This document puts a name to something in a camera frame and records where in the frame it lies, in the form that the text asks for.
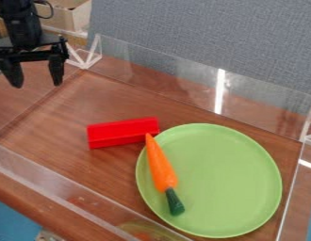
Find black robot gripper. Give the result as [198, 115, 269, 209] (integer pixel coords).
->
[0, 0, 69, 88]

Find orange toy carrot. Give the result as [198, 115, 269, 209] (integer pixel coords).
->
[145, 134, 185, 216]

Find green round plate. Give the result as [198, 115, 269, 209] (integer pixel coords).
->
[135, 123, 281, 238]

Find wooden box on shelf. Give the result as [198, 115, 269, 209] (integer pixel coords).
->
[33, 0, 91, 32]

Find red rectangular block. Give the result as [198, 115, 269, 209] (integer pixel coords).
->
[86, 117, 159, 149]

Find clear acrylic corner bracket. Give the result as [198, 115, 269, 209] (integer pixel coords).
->
[65, 34, 102, 70]

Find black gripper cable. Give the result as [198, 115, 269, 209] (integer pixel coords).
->
[33, 0, 55, 21]

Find clear acrylic enclosure walls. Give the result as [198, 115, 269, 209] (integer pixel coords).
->
[0, 39, 311, 241]

